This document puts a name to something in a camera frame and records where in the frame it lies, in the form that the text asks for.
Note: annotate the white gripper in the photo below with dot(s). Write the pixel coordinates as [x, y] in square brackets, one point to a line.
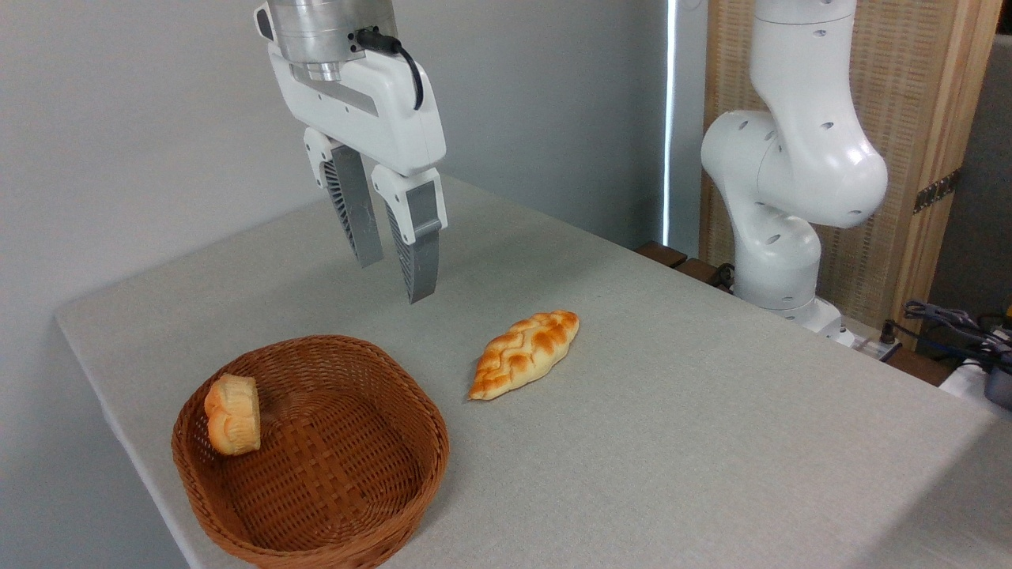
[371, 111]

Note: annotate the small round bread roll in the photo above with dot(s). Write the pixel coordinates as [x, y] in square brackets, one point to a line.
[234, 417]

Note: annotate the black plug at robot base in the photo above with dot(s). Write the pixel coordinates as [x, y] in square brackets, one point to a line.
[888, 332]

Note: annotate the braided golden bread loaf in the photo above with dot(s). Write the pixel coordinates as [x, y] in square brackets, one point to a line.
[523, 354]

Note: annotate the brown wicker basket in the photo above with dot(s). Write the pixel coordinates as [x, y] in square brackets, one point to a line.
[332, 474]

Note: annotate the dark brown wooden block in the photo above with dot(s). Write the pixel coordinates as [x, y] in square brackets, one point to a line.
[662, 253]
[699, 270]

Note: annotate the metal screen hinge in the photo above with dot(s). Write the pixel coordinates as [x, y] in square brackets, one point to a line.
[937, 191]

